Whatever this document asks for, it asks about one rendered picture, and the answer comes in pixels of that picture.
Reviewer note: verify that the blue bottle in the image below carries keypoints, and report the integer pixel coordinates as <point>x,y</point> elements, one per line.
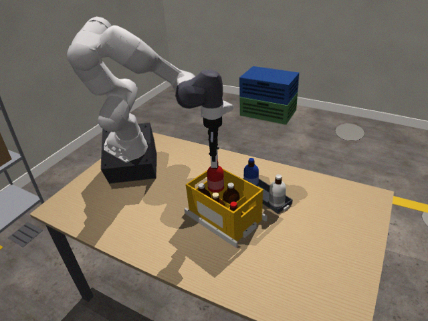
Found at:
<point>251,172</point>

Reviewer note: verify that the red bottle with pale label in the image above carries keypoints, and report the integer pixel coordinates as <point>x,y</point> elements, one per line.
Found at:
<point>215,179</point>

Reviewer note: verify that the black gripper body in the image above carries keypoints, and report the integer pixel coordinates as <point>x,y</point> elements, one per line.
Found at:
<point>212,125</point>

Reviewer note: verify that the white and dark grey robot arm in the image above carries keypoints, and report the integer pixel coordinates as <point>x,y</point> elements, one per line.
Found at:
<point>85,56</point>

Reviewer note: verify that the dark brown bottle with cream cap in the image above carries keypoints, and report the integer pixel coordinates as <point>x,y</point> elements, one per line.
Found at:
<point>215,197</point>

